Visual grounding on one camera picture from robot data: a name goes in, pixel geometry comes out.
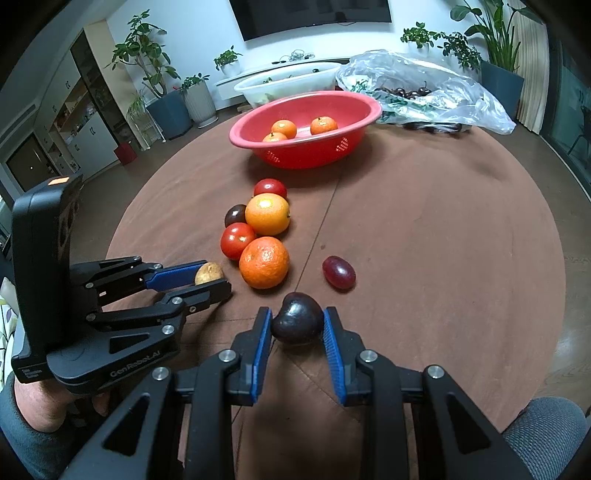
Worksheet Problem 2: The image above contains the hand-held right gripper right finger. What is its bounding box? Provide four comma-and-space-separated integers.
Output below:
322, 307, 532, 480

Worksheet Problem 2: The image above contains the floral print cloth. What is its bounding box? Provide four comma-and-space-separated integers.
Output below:
0, 276, 20, 370

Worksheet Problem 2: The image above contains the bird-of-paradise plant blue pot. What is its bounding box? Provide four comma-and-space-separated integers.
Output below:
450, 0, 526, 121

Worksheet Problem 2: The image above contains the red bin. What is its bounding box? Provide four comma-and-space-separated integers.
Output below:
113, 141, 138, 165

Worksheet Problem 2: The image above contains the green printed plastic bag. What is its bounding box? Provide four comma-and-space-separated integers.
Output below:
351, 80, 444, 121

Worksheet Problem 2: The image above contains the white television cabinet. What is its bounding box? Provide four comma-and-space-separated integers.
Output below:
215, 56, 354, 100

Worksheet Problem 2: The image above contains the red tomato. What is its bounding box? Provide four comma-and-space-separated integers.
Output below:
253, 178, 288, 199
220, 222, 257, 260

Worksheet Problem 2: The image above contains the glass sliding door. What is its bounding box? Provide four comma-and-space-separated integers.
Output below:
538, 28, 591, 195

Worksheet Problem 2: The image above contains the white plastic basin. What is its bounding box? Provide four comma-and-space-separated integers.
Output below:
233, 63, 341, 109

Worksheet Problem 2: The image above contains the tan longan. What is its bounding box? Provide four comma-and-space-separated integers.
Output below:
194, 261, 225, 285

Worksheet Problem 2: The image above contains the brown tablecloth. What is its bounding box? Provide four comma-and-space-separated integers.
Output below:
105, 104, 568, 480

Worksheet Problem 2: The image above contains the black wall television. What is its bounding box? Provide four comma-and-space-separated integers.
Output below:
229, 0, 392, 41

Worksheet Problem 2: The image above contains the large smooth orange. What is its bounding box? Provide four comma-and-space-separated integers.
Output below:
245, 193, 291, 236

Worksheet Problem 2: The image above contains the small plant white pot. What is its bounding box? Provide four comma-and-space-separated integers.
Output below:
401, 21, 441, 49
213, 45, 243, 78

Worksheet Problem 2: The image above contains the tangle of cables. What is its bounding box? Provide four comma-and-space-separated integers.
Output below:
272, 48, 317, 63

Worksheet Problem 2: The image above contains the person's left hand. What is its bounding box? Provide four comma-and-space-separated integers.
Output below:
69, 388, 114, 420

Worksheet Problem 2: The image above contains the red grape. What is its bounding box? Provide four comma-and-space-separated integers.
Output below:
322, 255, 357, 291

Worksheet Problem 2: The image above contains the beige curtain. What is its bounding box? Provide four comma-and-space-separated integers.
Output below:
512, 2, 561, 134

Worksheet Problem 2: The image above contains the dark purple plum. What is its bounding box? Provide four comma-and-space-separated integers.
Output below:
270, 292, 325, 346

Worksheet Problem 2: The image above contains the white wall cabinet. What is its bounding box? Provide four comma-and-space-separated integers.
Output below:
0, 28, 121, 217

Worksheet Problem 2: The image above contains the tall leafy plant blue pot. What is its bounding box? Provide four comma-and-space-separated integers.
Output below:
112, 10, 194, 140

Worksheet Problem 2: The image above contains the person's left forearm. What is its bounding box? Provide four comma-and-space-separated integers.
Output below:
0, 371, 93, 480

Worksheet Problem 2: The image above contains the spider plant on wire stand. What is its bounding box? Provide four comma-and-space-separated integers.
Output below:
126, 90, 164, 151

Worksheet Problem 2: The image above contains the pile of dark cherries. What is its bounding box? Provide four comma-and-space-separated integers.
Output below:
374, 82, 432, 100

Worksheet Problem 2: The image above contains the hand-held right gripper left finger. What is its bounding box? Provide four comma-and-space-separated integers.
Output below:
60, 307, 273, 480

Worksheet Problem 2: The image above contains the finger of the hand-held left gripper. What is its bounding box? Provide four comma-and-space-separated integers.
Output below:
69, 255, 207, 306
85, 278, 232, 370

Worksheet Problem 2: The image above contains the red plastic basin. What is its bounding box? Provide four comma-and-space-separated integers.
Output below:
229, 90, 383, 169

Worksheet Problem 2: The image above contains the clear plastic bag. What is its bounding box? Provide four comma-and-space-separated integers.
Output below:
335, 50, 516, 136

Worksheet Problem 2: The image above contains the small plant ribbed pot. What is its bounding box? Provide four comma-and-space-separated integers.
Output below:
179, 73, 218, 129

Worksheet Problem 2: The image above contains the bushy plant tall white pot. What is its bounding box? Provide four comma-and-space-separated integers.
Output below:
436, 32, 483, 75

